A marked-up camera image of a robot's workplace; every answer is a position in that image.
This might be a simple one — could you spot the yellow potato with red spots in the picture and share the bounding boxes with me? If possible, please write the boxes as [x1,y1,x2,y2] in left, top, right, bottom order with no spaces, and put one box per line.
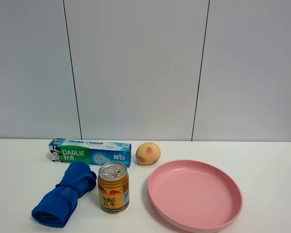
[136,142,161,166]

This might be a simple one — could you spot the gold Red Bull can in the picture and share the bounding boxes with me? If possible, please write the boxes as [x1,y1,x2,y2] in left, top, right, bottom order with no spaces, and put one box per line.
[97,162,129,214]

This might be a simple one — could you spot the blue Darlie toothpaste box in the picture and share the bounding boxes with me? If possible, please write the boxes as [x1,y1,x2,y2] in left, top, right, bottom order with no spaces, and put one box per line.
[48,138,131,167]

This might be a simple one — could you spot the pink round plate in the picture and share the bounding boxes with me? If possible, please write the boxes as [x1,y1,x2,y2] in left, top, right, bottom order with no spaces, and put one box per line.
[148,160,243,233]

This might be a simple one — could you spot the rolled blue cloth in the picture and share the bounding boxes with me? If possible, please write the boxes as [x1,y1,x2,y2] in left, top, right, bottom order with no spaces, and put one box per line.
[32,162,97,228]

